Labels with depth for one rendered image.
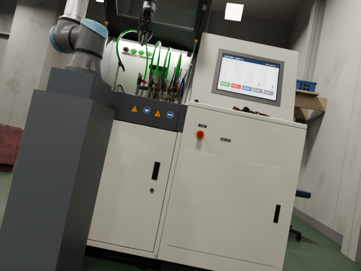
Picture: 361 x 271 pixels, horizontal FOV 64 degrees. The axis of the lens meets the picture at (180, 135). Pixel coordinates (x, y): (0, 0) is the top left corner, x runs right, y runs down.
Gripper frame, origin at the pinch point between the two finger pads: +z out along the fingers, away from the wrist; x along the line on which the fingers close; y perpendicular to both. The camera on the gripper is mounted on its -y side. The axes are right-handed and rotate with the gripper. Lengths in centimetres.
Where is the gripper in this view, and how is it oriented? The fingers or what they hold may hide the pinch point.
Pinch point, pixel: (142, 44)
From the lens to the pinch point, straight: 182.0
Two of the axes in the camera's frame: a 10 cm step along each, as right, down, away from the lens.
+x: 9.8, 2.0, 0.0
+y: 0.1, -0.6, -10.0
